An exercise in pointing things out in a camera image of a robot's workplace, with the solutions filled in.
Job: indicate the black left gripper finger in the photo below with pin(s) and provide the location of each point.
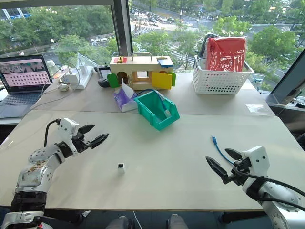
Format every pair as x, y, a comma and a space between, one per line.
85, 129
98, 140

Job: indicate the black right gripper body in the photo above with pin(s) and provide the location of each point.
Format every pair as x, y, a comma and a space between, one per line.
241, 165

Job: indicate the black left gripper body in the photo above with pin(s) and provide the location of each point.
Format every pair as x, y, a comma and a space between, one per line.
81, 144

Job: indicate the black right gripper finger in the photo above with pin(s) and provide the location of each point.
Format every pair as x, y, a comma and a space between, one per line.
218, 168
234, 153

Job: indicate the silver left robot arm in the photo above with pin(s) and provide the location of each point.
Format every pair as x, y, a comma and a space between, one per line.
35, 176

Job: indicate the small white cube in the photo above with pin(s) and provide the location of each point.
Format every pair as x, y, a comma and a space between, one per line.
121, 169

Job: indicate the crumpled beige wrapper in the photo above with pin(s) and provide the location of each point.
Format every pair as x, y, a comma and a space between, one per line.
63, 87

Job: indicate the purple tissue pack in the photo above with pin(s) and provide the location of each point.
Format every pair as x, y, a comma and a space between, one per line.
124, 100

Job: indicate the white power strip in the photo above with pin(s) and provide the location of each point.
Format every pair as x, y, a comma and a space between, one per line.
84, 80

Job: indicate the clear plastic bag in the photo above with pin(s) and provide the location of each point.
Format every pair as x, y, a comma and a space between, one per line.
257, 108

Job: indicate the white charger block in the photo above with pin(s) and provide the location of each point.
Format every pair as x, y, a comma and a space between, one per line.
72, 78

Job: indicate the black controller with screen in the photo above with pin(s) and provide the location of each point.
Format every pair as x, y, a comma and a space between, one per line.
104, 72

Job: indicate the green plastic parts bin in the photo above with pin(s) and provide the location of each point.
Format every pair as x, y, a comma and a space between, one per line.
147, 105

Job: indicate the clear triangular plastic stand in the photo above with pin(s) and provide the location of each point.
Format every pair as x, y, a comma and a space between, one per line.
87, 62

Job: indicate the white paper cup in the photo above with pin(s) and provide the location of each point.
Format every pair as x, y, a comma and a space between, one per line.
51, 66

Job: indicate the white perforated plastic basket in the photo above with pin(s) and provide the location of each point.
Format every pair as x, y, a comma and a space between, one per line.
214, 82

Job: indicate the grey laptop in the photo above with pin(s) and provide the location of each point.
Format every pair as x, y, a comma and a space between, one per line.
21, 78

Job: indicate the wooden lock box toy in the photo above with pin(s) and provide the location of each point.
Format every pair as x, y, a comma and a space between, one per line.
140, 65

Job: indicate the black monitor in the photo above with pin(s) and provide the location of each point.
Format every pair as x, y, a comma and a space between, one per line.
288, 78

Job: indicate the red plastic-wrapped bag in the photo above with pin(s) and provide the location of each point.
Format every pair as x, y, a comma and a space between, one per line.
226, 52

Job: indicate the dark window pillar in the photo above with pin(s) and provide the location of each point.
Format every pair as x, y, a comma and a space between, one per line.
122, 26

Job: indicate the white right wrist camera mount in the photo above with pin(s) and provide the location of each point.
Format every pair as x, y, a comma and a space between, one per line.
257, 157

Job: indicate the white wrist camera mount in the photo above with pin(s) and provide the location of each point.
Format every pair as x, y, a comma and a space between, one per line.
68, 126
257, 157

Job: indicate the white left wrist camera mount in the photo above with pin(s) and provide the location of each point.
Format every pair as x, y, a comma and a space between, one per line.
68, 126

